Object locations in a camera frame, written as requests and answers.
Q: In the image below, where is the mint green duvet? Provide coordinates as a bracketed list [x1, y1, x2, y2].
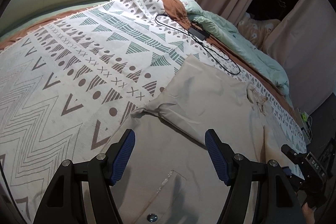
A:
[182, 1, 292, 105]

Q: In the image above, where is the floral orange pillow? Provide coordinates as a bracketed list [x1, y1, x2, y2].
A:
[237, 12, 281, 50]

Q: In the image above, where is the white patterned bed blanket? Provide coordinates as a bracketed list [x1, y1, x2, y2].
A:
[1, 0, 306, 223]

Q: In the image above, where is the pink curtain right panel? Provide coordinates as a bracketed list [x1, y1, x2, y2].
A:
[262, 0, 335, 113]

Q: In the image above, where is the right hand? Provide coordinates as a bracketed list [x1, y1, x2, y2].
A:
[302, 203, 315, 224]

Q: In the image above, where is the beige zip jacket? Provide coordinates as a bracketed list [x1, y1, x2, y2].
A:
[81, 54, 306, 224]

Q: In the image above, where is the black charger with cable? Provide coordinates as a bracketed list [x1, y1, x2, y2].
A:
[155, 14, 241, 76]

